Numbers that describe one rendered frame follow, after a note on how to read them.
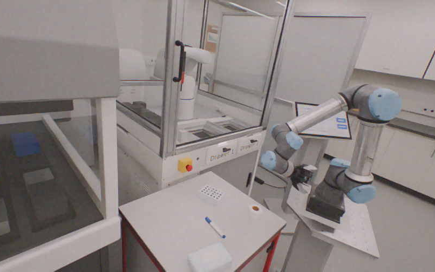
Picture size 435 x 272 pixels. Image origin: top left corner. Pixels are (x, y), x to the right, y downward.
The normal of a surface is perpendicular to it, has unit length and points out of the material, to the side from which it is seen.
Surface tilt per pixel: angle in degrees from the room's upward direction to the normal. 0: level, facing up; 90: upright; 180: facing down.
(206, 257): 0
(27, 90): 90
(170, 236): 0
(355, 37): 90
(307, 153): 90
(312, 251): 90
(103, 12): 69
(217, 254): 0
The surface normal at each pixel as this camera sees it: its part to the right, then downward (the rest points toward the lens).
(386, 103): 0.05, 0.26
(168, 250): 0.15, -0.92
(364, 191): 0.06, 0.51
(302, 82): -0.71, 0.15
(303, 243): -0.44, 0.26
